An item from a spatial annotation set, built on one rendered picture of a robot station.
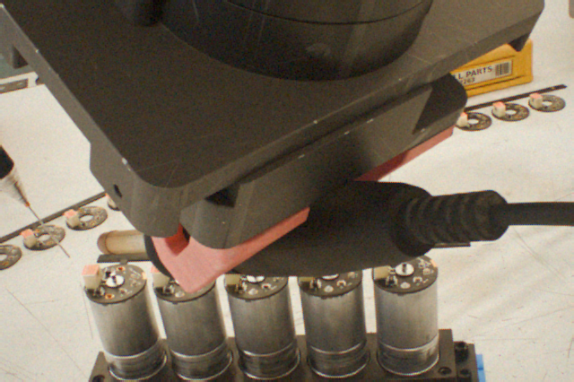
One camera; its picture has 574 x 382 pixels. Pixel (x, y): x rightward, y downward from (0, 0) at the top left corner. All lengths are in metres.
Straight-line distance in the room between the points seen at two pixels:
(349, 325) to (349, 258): 0.16
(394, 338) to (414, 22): 0.19
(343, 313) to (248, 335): 0.04
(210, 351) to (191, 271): 0.13
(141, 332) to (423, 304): 0.11
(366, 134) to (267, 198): 0.02
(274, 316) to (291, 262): 0.14
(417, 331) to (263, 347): 0.06
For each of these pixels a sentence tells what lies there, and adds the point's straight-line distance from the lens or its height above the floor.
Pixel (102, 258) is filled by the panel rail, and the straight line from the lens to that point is 0.36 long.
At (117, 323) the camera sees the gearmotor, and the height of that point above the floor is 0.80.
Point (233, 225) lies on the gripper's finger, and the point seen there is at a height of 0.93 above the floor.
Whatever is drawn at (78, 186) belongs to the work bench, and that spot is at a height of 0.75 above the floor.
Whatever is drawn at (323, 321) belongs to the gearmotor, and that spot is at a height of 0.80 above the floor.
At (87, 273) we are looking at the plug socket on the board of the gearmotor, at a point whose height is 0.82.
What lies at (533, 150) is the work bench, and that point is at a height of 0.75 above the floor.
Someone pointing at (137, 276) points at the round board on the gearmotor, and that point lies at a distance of 0.35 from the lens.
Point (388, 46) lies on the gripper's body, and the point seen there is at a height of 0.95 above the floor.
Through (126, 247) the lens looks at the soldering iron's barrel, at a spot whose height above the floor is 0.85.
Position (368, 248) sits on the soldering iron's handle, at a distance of 0.17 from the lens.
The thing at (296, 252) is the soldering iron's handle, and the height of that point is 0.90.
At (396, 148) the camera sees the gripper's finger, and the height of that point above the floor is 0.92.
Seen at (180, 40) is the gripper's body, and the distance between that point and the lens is 0.15.
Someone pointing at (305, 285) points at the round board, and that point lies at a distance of 0.33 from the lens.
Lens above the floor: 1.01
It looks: 31 degrees down
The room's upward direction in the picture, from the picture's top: 8 degrees counter-clockwise
